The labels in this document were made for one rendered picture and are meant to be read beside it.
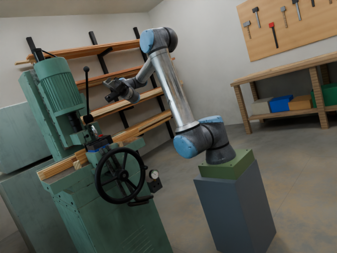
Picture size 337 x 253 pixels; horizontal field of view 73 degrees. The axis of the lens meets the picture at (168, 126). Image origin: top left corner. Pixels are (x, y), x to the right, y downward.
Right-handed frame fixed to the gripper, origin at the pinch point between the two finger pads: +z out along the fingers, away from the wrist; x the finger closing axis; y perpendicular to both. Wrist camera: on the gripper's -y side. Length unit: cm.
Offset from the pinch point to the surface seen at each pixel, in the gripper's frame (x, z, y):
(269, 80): 16, -277, 141
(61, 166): 20, 9, -50
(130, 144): 33.4, -14.6, -19.4
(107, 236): 62, -7, -64
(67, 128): 0.0, 2.3, -35.8
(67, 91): -2.0, 16.7, -13.9
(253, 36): -41, -245, 175
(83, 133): 13.5, 3.4, -29.5
